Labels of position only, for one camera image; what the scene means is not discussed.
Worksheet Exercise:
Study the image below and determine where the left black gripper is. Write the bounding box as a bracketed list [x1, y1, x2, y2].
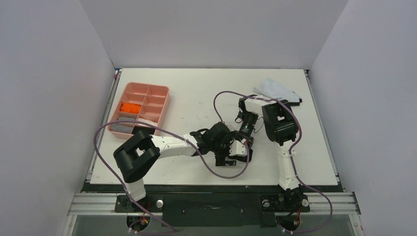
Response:
[210, 133, 238, 165]

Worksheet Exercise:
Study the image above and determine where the orange underwear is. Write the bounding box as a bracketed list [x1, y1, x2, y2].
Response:
[120, 102, 142, 114]

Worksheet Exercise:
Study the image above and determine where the black underwear beige waistband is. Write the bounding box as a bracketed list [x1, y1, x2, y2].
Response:
[228, 154, 252, 162]

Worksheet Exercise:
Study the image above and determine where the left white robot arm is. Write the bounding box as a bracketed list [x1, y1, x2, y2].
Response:
[113, 122, 247, 211]

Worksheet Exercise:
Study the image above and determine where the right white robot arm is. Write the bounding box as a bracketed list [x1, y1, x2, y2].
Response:
[237, 97, 302, 211]

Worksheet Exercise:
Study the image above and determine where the light blue underwear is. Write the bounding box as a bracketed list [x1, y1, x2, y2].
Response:
[252, 78, 302, 106]

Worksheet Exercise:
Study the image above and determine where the white rolled underwear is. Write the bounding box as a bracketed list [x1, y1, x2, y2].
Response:
[137, 118, 158, 126]

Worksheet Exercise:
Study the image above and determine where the grey striped rolled underwear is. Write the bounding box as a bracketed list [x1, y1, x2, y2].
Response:
[110, 123, 133, 134]

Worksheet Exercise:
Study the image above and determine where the pink divided storage tray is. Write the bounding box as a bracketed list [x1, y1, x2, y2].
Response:
[106, 82, 170, 140]

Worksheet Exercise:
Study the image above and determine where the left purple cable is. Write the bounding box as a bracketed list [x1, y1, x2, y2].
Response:
[93, 119, 251, 236]

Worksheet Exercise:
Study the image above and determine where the aluminium mounting rail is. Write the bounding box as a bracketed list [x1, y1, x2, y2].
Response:
[68, 192, 360, 216]

